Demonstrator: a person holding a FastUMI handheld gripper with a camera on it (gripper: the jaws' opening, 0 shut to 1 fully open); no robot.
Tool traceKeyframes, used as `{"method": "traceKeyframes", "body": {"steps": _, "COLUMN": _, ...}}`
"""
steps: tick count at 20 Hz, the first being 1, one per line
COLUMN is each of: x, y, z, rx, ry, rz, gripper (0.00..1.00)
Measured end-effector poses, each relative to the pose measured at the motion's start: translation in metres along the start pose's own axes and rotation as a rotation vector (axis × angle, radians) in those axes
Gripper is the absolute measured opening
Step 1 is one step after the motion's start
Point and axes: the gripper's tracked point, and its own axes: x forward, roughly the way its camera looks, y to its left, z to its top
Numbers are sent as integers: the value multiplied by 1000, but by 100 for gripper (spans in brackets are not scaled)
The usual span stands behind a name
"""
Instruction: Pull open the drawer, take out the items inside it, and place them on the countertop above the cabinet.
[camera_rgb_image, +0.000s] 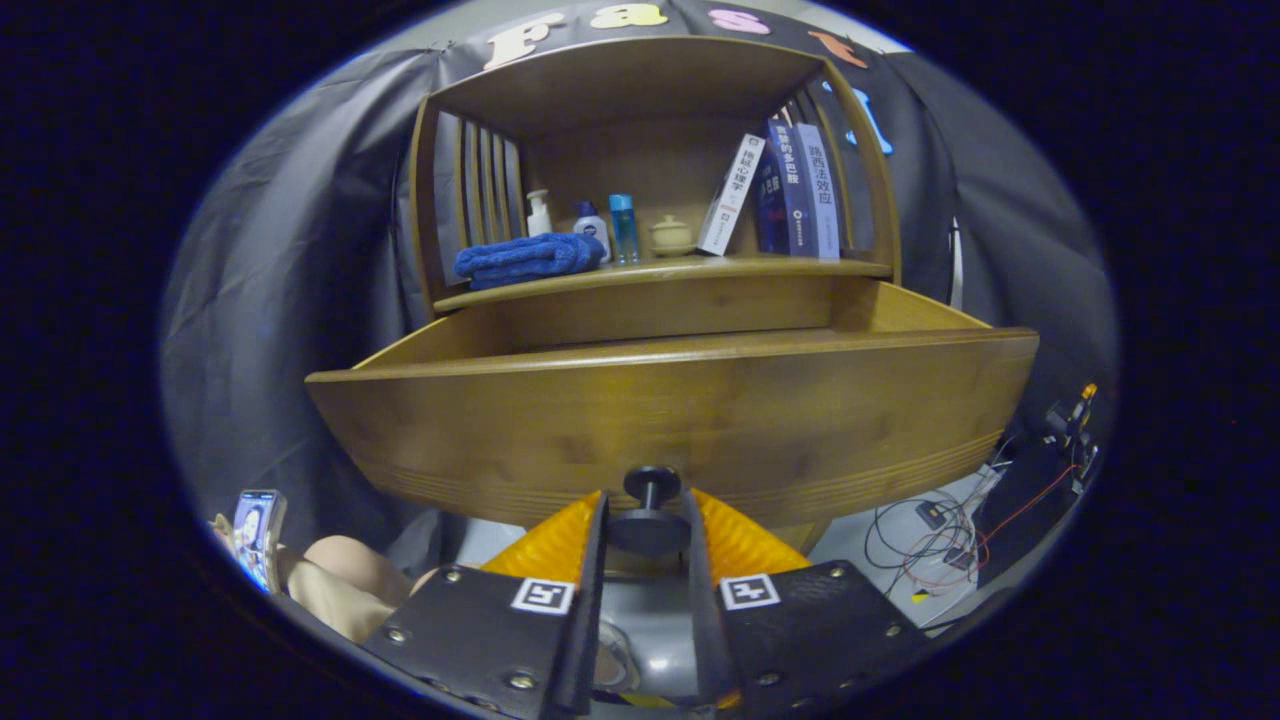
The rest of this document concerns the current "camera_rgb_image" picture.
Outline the tangle of cables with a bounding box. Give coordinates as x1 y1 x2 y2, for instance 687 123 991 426
865 468 1003 603

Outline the white bottle with blue cap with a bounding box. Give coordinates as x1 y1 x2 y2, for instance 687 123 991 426
573 201 612 263

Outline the white book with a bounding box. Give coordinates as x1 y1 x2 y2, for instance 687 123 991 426
697 133 767 257

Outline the dark blue book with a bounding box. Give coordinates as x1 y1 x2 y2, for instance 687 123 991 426
752 118 819 258

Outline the wooden countertop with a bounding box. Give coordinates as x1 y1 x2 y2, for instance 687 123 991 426
432 254 894 313

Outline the beige lidded teacup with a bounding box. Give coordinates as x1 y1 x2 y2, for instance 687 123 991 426
648 214 696 257

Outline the grey shoe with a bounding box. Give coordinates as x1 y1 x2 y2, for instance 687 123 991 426
593 618 641 693

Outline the clear blue bottle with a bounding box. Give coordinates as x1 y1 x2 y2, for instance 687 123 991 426
609 193 641 265

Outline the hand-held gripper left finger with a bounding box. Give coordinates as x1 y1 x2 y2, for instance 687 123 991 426
362 490 611 720

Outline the wooden cabinet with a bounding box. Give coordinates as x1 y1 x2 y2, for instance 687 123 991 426
408 37 901 576

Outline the pale blue book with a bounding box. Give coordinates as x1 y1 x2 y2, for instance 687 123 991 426
795 122 843 261

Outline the smartphone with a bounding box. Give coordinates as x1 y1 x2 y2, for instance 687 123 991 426
232 489 288 593

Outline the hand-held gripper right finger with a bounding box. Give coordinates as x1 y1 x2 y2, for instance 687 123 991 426
683 487 926 720

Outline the black equipment with orange part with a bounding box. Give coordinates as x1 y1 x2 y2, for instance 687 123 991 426
975 383 1101 591

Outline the blue folded towel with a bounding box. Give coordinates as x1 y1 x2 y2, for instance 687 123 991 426
453 232 607 292

